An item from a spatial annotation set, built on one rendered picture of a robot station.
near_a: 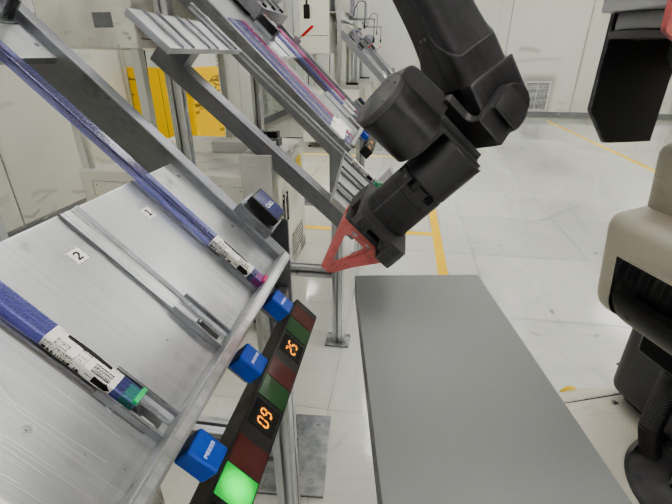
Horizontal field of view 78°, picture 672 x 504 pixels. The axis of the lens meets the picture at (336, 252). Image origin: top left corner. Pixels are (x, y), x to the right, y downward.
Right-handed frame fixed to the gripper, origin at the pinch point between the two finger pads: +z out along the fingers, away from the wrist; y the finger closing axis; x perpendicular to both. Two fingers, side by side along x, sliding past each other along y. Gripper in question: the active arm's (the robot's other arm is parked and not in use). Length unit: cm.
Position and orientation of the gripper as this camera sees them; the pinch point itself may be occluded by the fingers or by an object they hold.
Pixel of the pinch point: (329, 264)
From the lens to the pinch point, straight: 49.2
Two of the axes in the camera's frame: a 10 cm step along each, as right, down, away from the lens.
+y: -1.6, 4.4, -8.9
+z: -6.8, 6.0, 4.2
